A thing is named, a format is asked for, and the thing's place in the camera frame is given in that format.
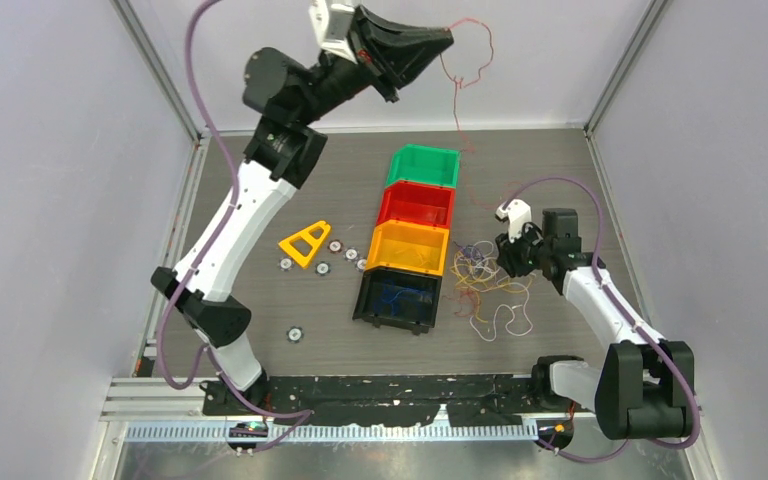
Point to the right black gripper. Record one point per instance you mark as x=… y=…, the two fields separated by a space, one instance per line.
x=507 y=252

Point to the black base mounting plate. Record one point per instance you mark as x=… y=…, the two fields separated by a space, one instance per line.
x=407 y=400

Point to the yellow triangular plastic piece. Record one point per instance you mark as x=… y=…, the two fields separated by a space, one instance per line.
x=302 y=246

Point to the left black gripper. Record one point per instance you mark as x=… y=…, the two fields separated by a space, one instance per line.
x=390 y=53

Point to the aluminium frame rail front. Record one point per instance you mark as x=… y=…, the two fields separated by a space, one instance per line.
x=153 y=412

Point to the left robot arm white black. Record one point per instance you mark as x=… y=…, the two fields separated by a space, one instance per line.
x=289 y=98

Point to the round disc lower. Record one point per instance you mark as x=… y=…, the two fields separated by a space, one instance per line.
x=322 y=268

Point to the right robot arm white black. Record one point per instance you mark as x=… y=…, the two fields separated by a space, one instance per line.
x=645 y=386

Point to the round disc red centre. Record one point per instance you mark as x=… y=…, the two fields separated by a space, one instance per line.
x=335 y=246

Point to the red plastic bin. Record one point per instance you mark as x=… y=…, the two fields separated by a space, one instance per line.
x=418 y=203

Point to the black plastic bin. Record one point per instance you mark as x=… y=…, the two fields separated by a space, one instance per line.
x=398 y=299

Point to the round disc middle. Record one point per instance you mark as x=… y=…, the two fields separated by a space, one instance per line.
x=351 y=254

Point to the yellow plastic bin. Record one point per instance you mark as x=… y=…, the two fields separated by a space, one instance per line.
x=410 y=247

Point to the green plastic bin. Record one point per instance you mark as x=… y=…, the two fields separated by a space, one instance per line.
x=425 y=165

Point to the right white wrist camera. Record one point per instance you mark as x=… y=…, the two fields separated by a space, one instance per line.
x=517 y=214

